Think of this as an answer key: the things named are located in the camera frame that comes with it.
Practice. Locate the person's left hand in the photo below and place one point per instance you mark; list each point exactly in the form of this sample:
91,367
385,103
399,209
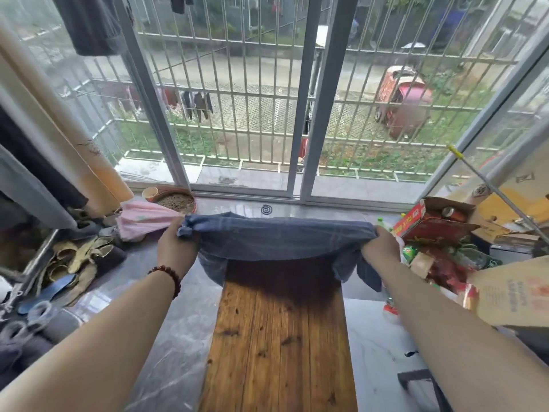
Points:
176,253

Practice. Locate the person's right hand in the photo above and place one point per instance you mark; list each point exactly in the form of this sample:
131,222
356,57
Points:
384,253

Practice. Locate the blue lined cloth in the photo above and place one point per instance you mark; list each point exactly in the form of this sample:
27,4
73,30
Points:
279,235

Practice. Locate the wooden folding table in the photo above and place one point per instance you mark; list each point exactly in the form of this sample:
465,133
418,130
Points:
279,338

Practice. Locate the person's left forearm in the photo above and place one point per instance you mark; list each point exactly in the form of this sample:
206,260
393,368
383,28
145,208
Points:
86,351

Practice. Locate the person's right forearm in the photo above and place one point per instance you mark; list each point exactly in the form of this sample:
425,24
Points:
463,347

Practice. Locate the green drink can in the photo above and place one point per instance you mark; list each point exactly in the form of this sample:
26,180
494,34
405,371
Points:
408,254

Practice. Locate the green plastic bottle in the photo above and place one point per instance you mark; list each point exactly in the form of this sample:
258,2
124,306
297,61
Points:
384,223

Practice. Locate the torn cardboard piece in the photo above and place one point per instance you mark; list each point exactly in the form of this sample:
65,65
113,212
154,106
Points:
422,265

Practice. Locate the pink folded umbrella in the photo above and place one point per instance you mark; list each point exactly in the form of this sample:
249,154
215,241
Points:
141,218

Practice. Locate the red round basin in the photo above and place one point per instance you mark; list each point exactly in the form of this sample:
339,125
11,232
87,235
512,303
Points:
176,201

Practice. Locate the red printed carton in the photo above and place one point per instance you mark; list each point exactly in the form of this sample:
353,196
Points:
442,229

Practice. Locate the red plastic bag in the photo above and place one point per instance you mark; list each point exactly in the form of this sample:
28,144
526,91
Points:
446,270

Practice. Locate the brown paper cup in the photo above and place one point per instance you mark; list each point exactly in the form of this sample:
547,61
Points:
149,193

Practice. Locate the brown capped bottle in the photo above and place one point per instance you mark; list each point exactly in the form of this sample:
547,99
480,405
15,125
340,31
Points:
454,213

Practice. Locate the heap of worn shoes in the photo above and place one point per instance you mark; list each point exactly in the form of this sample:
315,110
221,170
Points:
81,257

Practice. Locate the yellow snack packet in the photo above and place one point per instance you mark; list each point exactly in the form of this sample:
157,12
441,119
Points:
468,296

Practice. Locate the black mosquito coil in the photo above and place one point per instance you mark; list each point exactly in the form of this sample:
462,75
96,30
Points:
266,208

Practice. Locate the yellow cardboard sheet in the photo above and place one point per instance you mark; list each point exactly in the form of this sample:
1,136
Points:
497,208

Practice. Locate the pale wooden pole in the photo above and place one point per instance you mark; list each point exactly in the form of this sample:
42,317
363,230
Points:
493,193

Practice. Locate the black white box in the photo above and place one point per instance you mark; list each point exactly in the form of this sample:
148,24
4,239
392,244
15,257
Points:
512,248

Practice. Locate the dark wooden side chair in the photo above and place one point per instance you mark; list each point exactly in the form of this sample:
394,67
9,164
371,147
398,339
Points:
418,377

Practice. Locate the brown printed cardboard box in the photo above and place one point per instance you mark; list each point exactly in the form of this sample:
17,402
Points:
510,291

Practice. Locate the grey fabric slipper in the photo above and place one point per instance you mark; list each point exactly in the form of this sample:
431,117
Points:
21,351
62,326

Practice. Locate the grey metal rack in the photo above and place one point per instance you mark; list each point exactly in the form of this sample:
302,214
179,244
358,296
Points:
34,261

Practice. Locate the grey framed window panel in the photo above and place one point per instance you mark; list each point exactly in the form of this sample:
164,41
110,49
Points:
141,102

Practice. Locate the red covered vehicle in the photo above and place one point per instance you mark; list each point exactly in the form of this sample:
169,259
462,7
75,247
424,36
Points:
403,98

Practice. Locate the grey hanging garment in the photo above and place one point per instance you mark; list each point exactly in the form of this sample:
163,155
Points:
30,193

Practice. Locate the cream patterned curtain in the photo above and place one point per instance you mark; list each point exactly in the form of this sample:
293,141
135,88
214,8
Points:
514,163

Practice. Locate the grey sliding glass door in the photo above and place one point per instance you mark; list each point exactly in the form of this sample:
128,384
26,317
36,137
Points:
304,102
330,102

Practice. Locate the black hanging garment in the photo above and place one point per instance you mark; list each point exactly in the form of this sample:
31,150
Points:
38,167

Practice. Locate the yellow orange curtain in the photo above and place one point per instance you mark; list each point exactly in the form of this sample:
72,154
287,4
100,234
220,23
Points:
64,132

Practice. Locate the dark grey hanging shirt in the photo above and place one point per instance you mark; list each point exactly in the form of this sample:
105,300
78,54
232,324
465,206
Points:
90,25

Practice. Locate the small black hanging cloth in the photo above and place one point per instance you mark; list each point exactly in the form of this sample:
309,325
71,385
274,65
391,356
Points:
180,2

